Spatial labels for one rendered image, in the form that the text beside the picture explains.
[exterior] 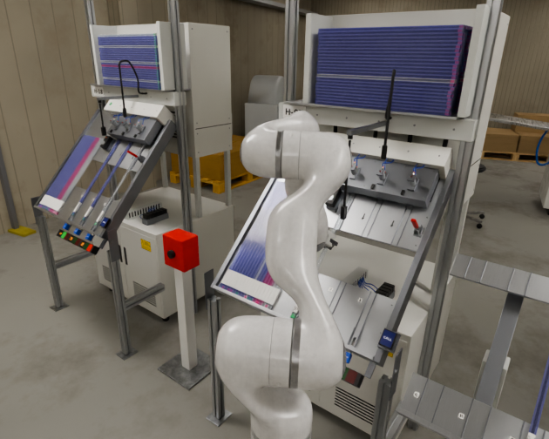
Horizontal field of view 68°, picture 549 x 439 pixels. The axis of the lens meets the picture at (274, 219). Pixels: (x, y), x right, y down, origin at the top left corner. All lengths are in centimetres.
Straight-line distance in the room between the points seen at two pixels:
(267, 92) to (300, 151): 591
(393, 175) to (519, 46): 753
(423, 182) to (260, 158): 79
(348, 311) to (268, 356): 71
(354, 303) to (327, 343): 69
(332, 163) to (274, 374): 40
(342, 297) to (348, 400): 66
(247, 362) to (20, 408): 181
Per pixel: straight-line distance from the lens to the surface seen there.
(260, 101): 674
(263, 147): 82
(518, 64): 893
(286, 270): 74
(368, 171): 155
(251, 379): 74
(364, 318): 137
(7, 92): 441
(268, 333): 72
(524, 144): 801
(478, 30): 145
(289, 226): 75
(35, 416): 236
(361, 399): 191
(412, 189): 147
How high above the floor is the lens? 156
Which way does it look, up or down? 22 degrees down
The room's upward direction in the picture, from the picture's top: 1 degrees clockwise
